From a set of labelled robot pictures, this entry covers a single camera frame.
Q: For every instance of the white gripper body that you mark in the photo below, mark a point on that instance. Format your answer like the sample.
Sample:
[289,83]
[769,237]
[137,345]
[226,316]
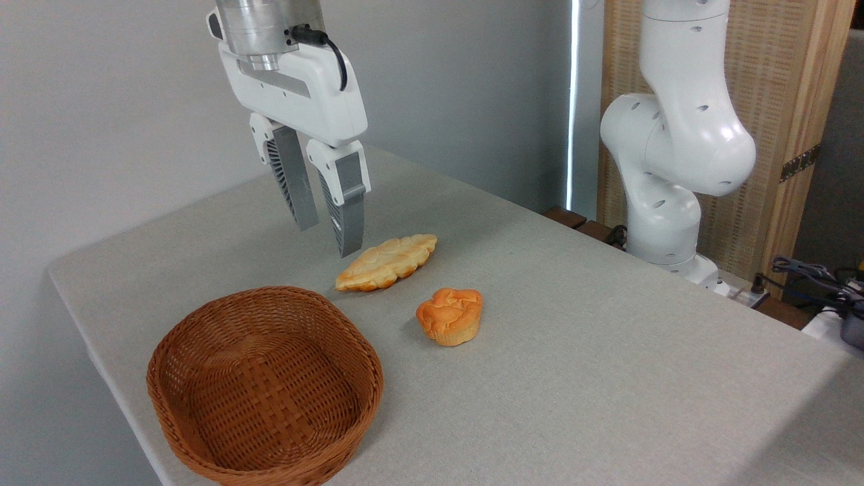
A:
[304,94]

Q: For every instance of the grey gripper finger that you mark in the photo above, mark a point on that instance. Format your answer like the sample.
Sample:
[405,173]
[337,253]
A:
[293,175]
[351,216]

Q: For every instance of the round orange bread bun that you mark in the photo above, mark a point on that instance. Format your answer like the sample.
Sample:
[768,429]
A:
[449,317]

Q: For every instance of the flat golden leaf-shaped bread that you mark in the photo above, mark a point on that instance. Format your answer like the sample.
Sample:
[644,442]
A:
[388,263]

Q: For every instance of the dark brown wooden slat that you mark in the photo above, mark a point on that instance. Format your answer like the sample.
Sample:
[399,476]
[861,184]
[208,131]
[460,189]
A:
[565,216]
[597,231]

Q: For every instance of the brown woven wicker basket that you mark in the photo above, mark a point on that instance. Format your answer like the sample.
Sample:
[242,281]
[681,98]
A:
[202,378]

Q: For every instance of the grey tablecloth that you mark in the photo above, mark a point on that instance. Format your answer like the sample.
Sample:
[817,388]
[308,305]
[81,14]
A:
[574,391]

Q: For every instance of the white power strip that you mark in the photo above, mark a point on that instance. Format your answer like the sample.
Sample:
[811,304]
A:
[742,295]

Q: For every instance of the brass screen hinge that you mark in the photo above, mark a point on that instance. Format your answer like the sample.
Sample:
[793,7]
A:
[800,163]

